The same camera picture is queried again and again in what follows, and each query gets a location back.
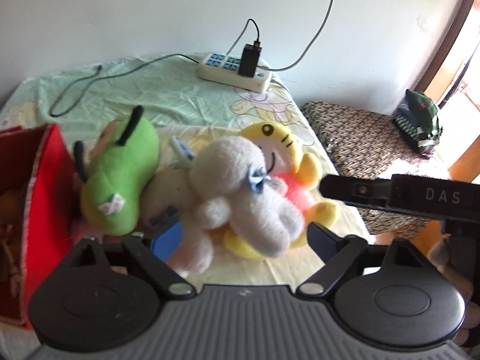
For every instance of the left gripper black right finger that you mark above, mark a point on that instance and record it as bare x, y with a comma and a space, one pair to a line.
324, 242

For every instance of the pink plush teddy bear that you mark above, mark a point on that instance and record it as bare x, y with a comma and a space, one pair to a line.
170, 196

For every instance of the yellow tiger plush toy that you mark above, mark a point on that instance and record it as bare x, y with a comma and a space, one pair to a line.
294, 173

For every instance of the white power strip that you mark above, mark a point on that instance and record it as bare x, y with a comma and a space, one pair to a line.
224, 70

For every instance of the white plush bunny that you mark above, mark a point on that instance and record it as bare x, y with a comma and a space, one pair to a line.
230, 177

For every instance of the black charger adapter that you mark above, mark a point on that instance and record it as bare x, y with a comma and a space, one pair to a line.
249, 59

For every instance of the green bean plush toy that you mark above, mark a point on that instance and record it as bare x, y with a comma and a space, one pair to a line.
124, 160

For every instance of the pastel cartoon bed sheet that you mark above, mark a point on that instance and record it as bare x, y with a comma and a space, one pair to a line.
180, 104

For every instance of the right hand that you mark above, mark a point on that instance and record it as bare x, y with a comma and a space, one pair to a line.
439, 255

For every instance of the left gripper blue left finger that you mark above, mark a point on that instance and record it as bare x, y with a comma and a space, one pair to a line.
162, 239

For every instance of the green patterned fabric bag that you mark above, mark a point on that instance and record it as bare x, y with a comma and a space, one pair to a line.
417, 119

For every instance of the red cardboard box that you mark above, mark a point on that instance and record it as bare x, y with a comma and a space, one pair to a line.
36, 213

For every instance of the patterned cloth covered table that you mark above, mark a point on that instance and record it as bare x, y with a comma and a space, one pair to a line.
367, 144

